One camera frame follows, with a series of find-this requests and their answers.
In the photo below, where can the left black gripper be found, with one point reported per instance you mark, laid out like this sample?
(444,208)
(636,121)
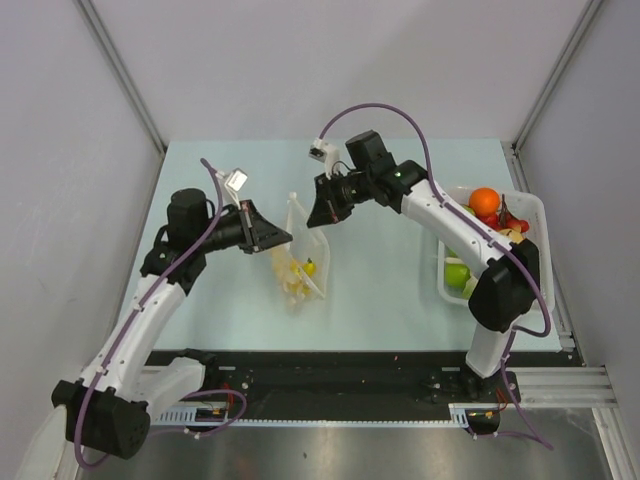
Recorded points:
(257,232)

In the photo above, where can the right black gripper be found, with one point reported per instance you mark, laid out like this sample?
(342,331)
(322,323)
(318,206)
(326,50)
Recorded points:
(323,213)

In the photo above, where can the clear zip top bag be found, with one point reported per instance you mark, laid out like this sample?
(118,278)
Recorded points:
(307,244)

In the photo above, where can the yellow banana bunch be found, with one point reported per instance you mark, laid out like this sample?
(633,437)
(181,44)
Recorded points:
(293,275)

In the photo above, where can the orange fruit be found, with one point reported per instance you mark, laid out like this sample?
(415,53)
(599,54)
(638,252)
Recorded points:
(484,201)

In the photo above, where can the red strawberry bunch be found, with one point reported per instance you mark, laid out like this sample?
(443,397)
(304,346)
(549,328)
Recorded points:
(503,219)

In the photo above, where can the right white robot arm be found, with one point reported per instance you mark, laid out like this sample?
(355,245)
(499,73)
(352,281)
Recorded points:
(507,272)

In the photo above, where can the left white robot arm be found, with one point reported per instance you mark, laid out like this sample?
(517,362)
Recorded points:
(110,408)

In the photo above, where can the white green cabbage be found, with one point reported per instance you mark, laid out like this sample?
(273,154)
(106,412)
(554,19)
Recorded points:
(470,287)

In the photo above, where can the yellow pear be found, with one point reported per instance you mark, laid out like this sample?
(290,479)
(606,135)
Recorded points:
(513,235)

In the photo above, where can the white plastic basket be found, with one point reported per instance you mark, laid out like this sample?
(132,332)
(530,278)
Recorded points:
(526,207)

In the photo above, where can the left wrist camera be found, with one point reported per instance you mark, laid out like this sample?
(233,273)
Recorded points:
(232,182)

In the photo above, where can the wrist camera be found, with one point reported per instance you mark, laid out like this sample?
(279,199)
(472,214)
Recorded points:
(232,182)
(326,153)

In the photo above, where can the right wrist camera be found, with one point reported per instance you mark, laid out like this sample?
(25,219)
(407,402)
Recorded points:
(326,153)

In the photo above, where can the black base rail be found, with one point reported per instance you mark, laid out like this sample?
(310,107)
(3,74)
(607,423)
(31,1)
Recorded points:
(386,386)

